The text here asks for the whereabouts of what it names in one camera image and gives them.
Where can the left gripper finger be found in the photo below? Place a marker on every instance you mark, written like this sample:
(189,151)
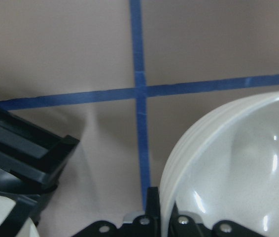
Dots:
(152,211)

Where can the white ceramic bowl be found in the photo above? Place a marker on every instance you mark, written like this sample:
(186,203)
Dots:
(226,167)

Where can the black dish rack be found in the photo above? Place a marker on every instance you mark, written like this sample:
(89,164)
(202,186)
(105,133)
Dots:
(31,160)

